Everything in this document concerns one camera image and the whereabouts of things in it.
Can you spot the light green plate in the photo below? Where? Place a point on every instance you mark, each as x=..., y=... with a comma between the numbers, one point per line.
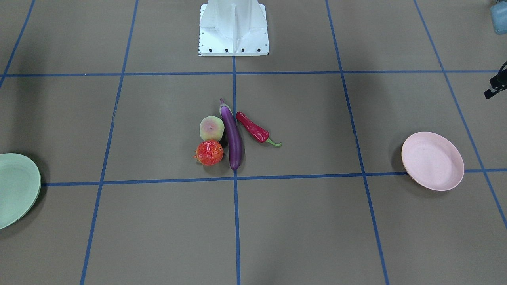
x=20, y=184

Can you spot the purple eggplant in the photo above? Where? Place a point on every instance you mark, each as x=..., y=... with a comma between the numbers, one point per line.
x=233, y=136

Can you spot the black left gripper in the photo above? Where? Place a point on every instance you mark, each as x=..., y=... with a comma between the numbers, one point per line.
x=497, y=85

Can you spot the red chili pepper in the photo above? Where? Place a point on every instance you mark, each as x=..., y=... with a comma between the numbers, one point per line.
x=258, y=133

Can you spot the pink plate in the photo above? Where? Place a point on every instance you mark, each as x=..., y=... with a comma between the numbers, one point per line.
x=432, y=161

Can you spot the red pomegranate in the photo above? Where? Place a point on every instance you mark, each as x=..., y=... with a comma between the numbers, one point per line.
x=209, y=152

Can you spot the pale green peach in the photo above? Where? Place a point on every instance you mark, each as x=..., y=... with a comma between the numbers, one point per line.
x=211, y=128

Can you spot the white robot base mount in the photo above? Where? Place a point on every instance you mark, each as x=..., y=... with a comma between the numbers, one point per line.
x=233, y=28

